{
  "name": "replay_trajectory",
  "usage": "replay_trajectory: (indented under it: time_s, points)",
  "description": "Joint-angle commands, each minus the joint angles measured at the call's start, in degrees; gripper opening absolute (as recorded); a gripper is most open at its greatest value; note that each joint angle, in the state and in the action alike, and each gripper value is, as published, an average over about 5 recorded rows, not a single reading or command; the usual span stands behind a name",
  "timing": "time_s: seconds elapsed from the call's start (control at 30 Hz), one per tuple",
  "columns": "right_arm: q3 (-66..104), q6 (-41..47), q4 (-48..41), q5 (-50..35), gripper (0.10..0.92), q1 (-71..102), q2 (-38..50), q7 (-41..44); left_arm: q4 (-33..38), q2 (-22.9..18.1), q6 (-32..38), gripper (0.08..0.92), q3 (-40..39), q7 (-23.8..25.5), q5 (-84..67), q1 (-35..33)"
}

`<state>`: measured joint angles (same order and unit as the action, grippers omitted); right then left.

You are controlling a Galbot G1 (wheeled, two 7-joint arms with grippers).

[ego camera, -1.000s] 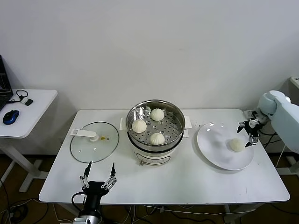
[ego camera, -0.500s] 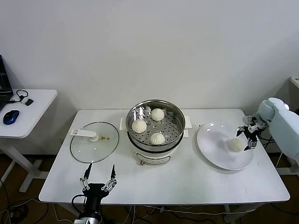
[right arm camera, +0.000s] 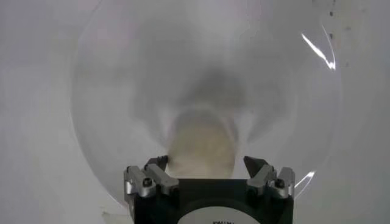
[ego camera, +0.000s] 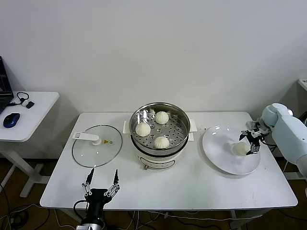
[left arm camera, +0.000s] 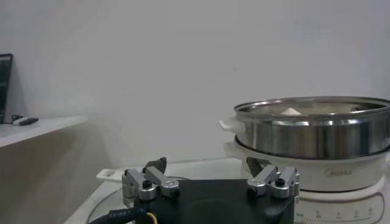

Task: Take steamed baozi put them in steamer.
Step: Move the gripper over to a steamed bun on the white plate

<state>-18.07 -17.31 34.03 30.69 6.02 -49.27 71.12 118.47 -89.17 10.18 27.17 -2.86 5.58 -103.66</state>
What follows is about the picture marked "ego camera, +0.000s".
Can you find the white electric cooker base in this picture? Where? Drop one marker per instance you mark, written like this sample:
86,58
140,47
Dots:
156,163

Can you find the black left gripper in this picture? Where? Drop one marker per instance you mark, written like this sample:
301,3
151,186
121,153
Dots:
98,196

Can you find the blue and black mouse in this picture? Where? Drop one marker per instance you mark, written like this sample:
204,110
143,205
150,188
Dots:
11,119

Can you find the small white device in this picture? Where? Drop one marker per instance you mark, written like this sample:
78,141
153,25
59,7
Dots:
23,103

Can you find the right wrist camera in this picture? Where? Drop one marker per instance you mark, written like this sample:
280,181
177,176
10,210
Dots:
253,125

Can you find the black laptop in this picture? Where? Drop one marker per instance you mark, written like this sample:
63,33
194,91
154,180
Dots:
4,95

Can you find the white round plate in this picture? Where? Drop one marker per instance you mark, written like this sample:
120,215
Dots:
216,148

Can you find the white steamed baozi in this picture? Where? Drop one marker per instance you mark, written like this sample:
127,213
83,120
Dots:
143,129
161,117
161,143
239,149

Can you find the small black device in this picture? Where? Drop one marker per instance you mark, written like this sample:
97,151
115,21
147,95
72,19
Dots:
30,105

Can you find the stainless steel steamer basket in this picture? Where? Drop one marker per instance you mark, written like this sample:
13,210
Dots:
177,129

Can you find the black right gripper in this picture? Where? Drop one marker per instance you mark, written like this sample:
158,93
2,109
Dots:
254,138

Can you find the white work table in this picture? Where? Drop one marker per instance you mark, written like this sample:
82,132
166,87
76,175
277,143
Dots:
168,189

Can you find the white side table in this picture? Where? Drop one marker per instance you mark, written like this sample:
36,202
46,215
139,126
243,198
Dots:
36,115

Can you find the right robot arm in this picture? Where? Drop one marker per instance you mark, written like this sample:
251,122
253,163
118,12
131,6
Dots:
287,134

